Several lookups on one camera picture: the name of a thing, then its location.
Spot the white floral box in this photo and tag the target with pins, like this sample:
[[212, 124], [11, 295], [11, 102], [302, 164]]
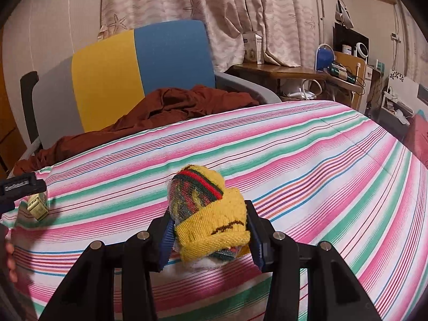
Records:
[[401, 80]]

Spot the white round fan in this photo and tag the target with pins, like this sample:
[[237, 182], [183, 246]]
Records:
[[361, 50]]

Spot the blue round lamp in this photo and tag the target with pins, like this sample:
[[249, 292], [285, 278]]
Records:
[[326, 57]]

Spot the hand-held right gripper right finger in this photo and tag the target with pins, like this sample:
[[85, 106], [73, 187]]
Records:
[[259, 250]]

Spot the white lamp pole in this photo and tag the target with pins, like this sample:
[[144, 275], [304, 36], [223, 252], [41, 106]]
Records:
[[321, 0]]

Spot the black monitor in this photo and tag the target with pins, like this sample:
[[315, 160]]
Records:
[[344, 36]]

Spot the wooden side table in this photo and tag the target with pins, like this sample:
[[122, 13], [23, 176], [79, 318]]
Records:
[[277, 71]]

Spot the brown cloth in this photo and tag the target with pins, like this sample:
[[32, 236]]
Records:
[[184, 103]]

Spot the small green carton box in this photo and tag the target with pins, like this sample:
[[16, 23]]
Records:
[[38, 207]]

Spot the white clothes iron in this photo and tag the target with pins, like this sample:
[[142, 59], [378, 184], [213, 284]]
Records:
[[344, 15]]

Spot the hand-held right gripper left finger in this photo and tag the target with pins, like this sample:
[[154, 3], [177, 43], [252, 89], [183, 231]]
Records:
[[166, 240]]

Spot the person's left hand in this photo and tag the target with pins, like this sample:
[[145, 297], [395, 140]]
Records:
[[10, 260]]

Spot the yellow knit sock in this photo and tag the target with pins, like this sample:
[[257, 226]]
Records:
[[214, 220]]

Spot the wooden rack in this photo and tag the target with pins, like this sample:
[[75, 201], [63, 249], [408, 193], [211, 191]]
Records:
[[347, 60]]

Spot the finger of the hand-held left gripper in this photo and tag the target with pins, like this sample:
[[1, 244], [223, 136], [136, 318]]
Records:
[[20, 185]]

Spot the patterned beige curtain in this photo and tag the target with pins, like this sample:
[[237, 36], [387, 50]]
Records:
[[234, 6]]

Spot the grey yellow blue chair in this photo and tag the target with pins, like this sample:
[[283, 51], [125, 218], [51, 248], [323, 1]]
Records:
[[107, 73]]

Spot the pink green striped tablecloth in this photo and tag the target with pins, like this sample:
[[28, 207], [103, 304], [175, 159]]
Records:
[[301, 180]]

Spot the white carton box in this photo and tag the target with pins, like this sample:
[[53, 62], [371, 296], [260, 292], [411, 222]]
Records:
[[252, 48]]

